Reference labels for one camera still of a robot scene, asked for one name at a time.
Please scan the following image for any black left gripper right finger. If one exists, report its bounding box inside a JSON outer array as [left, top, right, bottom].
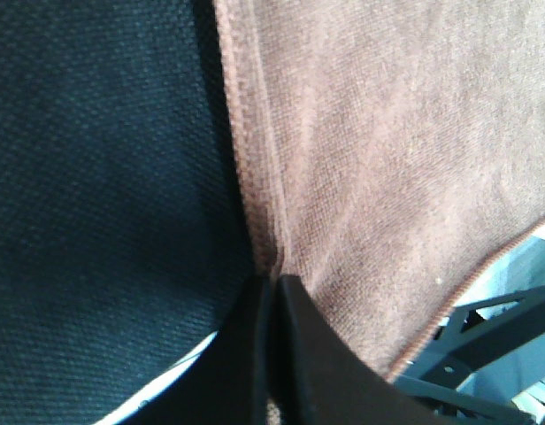
[[277, 275, 446, 425]]

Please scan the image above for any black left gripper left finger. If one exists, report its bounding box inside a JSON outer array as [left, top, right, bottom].
[[122, 276, 272, 425]]

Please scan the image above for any brown microfibre towel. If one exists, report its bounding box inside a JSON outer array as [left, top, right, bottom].
[[210, 0, 545, 382]]

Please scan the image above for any black tablecloth mat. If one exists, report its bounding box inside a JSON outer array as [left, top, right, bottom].
[[0, 1, 254, 424]]

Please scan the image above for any grey metal robot frame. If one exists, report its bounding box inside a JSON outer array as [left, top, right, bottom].
[[395, 285, 545, 424]]

